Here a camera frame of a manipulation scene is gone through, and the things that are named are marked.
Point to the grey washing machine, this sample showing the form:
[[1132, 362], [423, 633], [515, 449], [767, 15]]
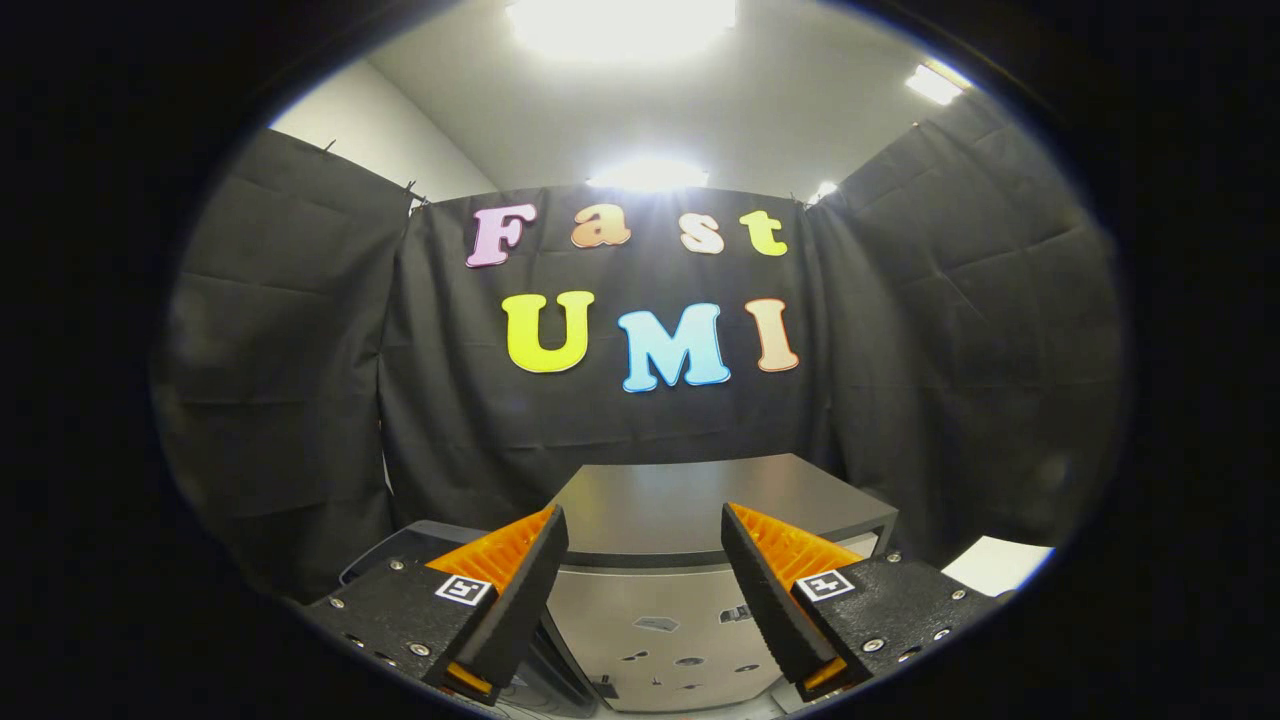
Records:
[[385, 552]]

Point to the large ceiling light panel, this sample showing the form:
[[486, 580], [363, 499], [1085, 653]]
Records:
[[620, 25]]

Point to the black backdrop cloth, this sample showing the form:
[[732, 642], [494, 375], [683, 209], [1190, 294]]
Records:
[[300, 350]]

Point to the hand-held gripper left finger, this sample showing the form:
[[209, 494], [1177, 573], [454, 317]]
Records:
[[520, 600]]

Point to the white flat board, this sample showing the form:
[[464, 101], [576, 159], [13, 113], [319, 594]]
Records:
[[995, 565]]

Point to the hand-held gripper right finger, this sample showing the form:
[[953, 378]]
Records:
[[770, 600]]

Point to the grey cabinet with dark top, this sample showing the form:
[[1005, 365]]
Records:
[[660, 510]]

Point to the small ceiling light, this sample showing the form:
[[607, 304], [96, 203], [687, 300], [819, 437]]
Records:
[[825, 190]]

